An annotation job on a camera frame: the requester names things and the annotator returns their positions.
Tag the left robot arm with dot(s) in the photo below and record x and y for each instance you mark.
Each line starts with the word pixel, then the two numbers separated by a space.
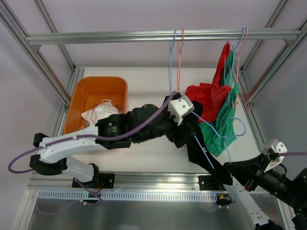
pixel 56 155

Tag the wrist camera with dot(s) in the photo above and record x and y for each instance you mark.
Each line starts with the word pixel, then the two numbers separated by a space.
pixel 179 108
pixel 272 150

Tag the red tank top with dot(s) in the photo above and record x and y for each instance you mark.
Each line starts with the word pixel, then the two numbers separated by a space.
pixel 212 95

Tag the aluminium hanging rail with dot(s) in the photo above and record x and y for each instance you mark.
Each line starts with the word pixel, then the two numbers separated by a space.
pixel 161 36

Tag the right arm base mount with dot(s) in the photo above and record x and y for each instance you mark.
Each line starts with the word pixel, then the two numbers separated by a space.
pixel 210 183

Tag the pink wire hanger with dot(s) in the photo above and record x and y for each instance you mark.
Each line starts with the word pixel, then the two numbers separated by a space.
pixel 235 76
pixel 179 53

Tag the aluminium frame rail front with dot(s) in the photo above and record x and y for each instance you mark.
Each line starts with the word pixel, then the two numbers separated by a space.
pixel 127 181

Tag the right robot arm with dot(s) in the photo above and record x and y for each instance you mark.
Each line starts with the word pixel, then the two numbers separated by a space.
pixel 293 193

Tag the orange plastic basket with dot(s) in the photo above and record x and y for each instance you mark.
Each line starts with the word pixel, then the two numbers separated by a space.
pixel 90 92

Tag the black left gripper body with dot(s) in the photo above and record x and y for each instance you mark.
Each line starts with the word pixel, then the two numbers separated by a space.
pixel 186 128

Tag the black tank top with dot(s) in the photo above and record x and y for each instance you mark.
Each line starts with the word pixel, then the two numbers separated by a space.
pixel 198 154

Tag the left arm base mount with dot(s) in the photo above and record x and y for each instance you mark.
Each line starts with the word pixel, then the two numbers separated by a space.
pixel 105 181

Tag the white tank top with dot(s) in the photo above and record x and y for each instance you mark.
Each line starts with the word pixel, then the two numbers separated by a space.
pixel 100 111

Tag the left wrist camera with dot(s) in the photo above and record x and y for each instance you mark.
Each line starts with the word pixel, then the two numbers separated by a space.
pixel 179 108

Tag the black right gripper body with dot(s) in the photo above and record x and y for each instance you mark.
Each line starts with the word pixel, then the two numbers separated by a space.
pixel 251 173

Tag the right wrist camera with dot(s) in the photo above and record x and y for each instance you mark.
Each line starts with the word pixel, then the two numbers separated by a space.
pixel 272 150

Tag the green tank top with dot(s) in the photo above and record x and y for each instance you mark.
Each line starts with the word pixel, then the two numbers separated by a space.
pixel 217 117

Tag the white slotted cable duct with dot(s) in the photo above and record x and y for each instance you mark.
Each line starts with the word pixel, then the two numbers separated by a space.
pixel 130 195

